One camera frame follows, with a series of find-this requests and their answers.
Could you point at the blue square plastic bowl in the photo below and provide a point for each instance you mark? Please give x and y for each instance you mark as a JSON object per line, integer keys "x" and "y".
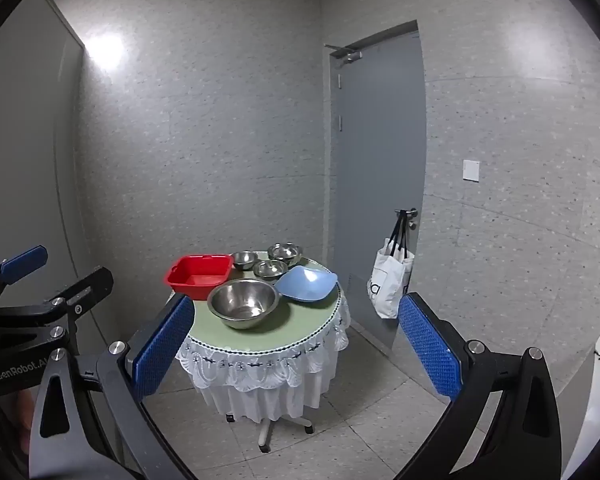
{"x": 306, "y": 285}

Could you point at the grey door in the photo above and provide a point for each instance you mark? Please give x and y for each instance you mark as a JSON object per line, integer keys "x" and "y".
{"x": 375, "y": 160}

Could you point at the green lace-trimmed tablecloth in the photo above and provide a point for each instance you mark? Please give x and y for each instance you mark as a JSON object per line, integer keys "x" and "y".
{"x": 260, "y": 355}

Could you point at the large steel bowl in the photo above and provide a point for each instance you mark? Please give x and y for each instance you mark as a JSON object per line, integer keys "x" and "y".
{"x": 243, "y": 305}

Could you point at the metal door closer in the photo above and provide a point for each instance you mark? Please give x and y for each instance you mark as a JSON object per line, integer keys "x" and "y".
{"x": 347, "y": 52}

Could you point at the white pedestal table base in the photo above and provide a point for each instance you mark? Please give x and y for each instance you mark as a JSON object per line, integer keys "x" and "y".
{"x": 265, "y": 435}

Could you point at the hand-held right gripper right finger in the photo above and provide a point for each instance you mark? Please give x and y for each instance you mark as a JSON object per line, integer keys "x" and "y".
{"x": 427, "y": 347}

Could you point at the white wall switch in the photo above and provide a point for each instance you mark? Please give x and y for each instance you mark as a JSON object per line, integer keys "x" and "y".
{"x": 471, "y": 170}

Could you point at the white tote bag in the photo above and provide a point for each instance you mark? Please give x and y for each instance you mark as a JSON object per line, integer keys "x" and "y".
{"x": 389, "y": 285}

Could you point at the person's left hand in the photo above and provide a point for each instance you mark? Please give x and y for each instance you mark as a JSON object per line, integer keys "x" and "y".
{"x": 27, "y": 412}

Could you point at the small steel bowl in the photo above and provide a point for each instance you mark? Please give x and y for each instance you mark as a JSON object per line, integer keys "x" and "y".
{"x": 244, "y": 260}
{"x": 270, "y": 269}
{"x": 284, "y": 253}

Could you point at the white panel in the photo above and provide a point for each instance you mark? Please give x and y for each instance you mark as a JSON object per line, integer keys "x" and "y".
{"x": 597, "y": 410}

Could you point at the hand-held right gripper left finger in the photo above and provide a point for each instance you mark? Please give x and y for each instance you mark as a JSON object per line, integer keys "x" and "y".
{"x": 162, "y": 347}

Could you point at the red square plastic basin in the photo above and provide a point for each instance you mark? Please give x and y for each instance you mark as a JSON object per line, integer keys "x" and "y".
{"x": 197, "y": 275}

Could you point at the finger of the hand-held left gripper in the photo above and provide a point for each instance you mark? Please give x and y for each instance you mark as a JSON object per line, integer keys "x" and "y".
{"x": 24, "y": 261}
{"x": 87, "y": 287}

